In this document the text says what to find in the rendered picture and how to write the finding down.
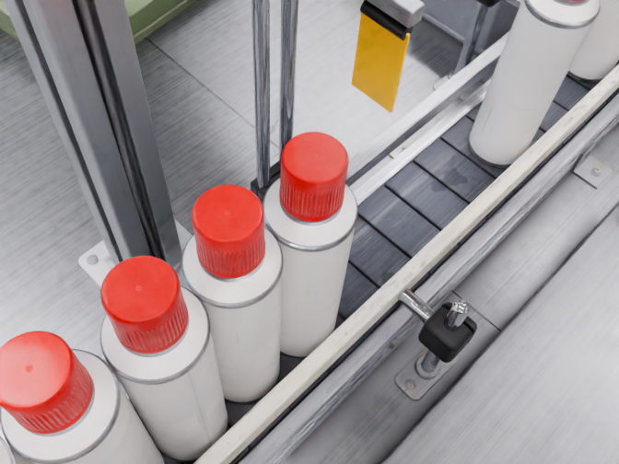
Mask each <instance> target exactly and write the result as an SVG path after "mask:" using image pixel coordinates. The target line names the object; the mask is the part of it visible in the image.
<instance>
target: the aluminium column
mask: <svg viewBox="0 0 619 464"><path fill-rule="evenodd" d="M3 1H4V3H5V6H6V10H7V12H8V14H9V16H10V18H11V21H12V23H13V25H14V28H15V30H16V33H17V35H18V38H19V40H20V43H21V45H22V47H23V50H24V52H25V54H26V56H27V58H28V61H29V64H30V67H31V69H32V72H33V74H34V75H35V78H36V80H37V83H38V85H39V87H40V90H41V93H42V95H43V97H44V100H45V102H46V105H47V107H48V109H49V112H50V113H51V115H52V118H53V122H54V124H55V126H56V129H57V131H58V134H59V135H60V137H61V140H62V142H63V145H64V148H65V151H66V153H67V155H68V157H69V159H70V162H71V164H72V167H73V169H74V171H75V174H76V176H77V179H78V181H79V184H80V186H81V188H82V191H83V193H84V195H85V197H86V199H87V202H88V206H89V208H90V210H91V213H92V214H93V217H94V219H95V221H96V224H97V226H98V229H99V232H100V234H101V236H102V238H103V241H104V243H105V246H106V248H107V250H108V252H109V254H110V257H111V260H112V262H113V263H114V264H115V265H117V264H118V263H120V262H121V261H124V260H127V259H129V258H133V257H136V256H152V257H154V256H153V253H152V249H151V247H150V243H149V241H148V238H147V236H146V232H145V230H144V228H143V226H142V224H141V221H140V218H139V215H138V212H137V209H136V206H135V203H134V197H133V195H132V192H131V189H130V185H129V182H128V179H127V177H126V173H125V170H124V167H123V163H122V159H121V156H120V153H119V150H118V146H117V143H116V139H115V135H114V131H113V128H112V124H111V118H110V114H109V111H108V108H107V104H106V101H105V98H104V94H103V91H102V87H101V84H100V81H99V75H98V72H97V68H96V65H95V62H94V59H93V55H92V52H91V50H90V46H89V43H88V37H87V33H86V31H85V27H84V24H83V21H82V17H81V15H80V11H79V8H78V5H77V1H76V0H3ZM87 1H88V7H89V11H90V15H91V17H92V21H93V24H94V28H95V31H96V34H97V38H98V41H99V47H100V50H101V54H102V58H103V62H104V64H105V68H106V72H107V75H108V78H109V82H110V85H111V92H112V95H113V99H114V102H115V106H116V110H117V113H118V117H119V121H120V125H121V128H122V132H123V139H124V142H125V147H126V151H127V155H128V158H129V162H130V166H131V170H132V173H133V176H134V183H135V186H136V189H137V192H138V196H139V199H140V202H141V204H142V208H143V210H144V213H145V216H146V219H147V222H148V223H149V225H150V228H151V230H152V233H153V235H154V238H155V241H156V243H157V247H158V253H159V257H160V259H162V260H163V261H165V262H167V263H168V264H169V265H170V266H171V267H172V268H173V269H174V270H176V269H177V268H179V267H180V266H181V257H182V250H181V243H180V239H179V235H178V230H177V227H176V223H175V218H174V214H173V211H172V206H171V202H170V197H169V191H168V186H167V182H166V178H165V174H164V170H163V166H162V162H161V158H160V153H159V150H158V142H157V138H156V134H155V130H154V126H153V122H152V118H151V113H150V109H149V106H148V101H147V97H146V90H145V86H144V81H143V77H142V74H141V69H140V65H139V61H138V57H137V53H136V48H135V45H134V37H133V33H132V29H131V25H130V21H129V17H128V13H127V8H126V4H125V1H124V0H87Z"/></svg>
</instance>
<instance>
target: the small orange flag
mask: <svg viewBox="0 0 619 464"><path fill-rule="evenodd" d="M360 11H361V19H360V25H359V32H358V38H357V45H356V57H355V63H354V70H353V76H352V83H351V84H352V85H353V86H354V87H356V88H357V89H359V90H360V91H361V92H363V93H364V94H365V95H367V96H368V97H369V98H371V99H372V100H374V101H375V102H377V103H378V104H379V105H380V106H381V107H382V108H384V109H385V110H387V111H388V112H389V113H392V112H393V108H394V103H395V100H396V95H397V91H398V87H399V83H400V79H401V75H402V70H403V63H404V59H405V55H406V51H407V47H408V43H409V39H410V35H411V33H412V31H413V26H412V27H411V28H407V27H406V26H404V25H403V24H402V23H400V22H399V21H397V20H396V19H394V18H393V17H391V16H389V15H388V14H386V13H385V12H383V11H382V10H380V9H379V8H377V7H376V6H374V5H372V4H371V3H370V2H369V1H367V0H365V1H364V2H363V3H362V5H361V7H360Z"/></svg>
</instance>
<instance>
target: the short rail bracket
mask: <svg viewBox="0 0 619 464"><path fill-rule="evenodd" d="M469 312H470V305H469V303H468V302H467V301H465V300H463V299H458V300H456V301H455V302H454V303H451V302H445V303H443V304H442V305H441V307H439V308H438V309H437V310H436V311H435V312H434V313H433V314H432V315H431V316H430V317H429V318H428V319H427V320H426V322H425V323H424V325H423V327H422V329H421V331H420V332H419V335H418V339H419V341H420V342H421V343H422V344H423V345H424V346H425V347H426V348H427V349H428V351H427V353H426V355H425V357H424V359H423V361H422V363H421V367H422V369H423V370H424V371H425V372H427V373H431V372H433V371H434V370H435V369H436V367H437V365H438V363H439V361H440V360H441V361H442V362H444V363H449V362H450V361H452V360H453V359H454V358H455V357H456V356H457V354H458V353H459V352H460V351H461V350H462V349H463V348H464V347H465V345H466V344H467V343H469V341H470V340H471V338H472V337H473V336H474V334H475V333H476V331H477V324H476V323H475V321H473V320H472V319H471V318H470V317H468V316H467V315H468V314H469Z"/></svg>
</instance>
